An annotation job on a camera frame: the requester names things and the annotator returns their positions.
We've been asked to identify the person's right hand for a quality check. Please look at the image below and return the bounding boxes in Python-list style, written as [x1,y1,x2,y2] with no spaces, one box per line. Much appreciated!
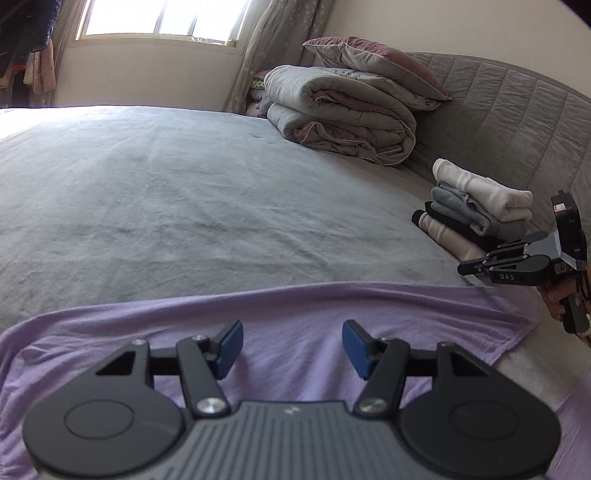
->
[539,281,574,321]

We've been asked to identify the small cloth pile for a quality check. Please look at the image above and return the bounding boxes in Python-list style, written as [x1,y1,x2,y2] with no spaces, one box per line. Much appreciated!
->
[246,69,278,118]

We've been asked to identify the dark hanging jacket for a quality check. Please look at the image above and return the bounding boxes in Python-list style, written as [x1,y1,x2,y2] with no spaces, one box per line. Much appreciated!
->
[0,0,63,79]

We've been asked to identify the folded grey sweater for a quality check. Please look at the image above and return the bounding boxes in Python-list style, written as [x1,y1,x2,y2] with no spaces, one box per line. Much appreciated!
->
[430,182,529,241]

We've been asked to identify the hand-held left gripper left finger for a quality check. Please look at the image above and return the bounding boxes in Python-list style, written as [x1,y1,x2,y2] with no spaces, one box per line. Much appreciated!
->
[95,319,245,418]

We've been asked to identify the folded white garment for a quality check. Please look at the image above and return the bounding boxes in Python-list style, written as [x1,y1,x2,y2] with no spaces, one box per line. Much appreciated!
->
[432,158,534,223]

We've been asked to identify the lilac pants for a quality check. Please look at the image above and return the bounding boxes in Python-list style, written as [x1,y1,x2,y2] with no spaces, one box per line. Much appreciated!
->
[0,282,591,480]

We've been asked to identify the folded black garment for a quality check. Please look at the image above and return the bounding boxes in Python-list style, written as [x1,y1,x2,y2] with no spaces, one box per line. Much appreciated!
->
[412,202,502,254]

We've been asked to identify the grey quilted headboard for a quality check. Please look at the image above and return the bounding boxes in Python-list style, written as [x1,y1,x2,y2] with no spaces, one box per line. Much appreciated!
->
[404,52,591,259]

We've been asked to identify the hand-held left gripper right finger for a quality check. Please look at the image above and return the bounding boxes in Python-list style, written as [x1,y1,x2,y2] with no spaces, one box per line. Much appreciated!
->
[342,319,499,418]

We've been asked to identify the grey pink pillow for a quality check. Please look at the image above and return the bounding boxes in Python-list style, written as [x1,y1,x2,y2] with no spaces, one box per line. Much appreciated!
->
[302,36,453,112]

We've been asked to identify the grey bed cover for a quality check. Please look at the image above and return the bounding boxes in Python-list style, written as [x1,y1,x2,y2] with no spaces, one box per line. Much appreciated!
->
[0,105,591,402]

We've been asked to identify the sheer patterned curtain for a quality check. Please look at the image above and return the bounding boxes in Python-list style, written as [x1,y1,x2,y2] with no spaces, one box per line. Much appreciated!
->
[222,0,335,114]

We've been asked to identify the folded grey pink quilt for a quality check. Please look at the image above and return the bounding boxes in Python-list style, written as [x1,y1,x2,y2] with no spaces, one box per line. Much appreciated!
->
[264,65,417,166]

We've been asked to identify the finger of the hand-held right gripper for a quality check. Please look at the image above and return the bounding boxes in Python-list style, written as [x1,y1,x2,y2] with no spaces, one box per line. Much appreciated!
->
[487,232,552,260]
[457,255,555,288]

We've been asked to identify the window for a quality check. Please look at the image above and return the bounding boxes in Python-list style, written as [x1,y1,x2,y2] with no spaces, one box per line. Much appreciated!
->
[76,0,252,47]

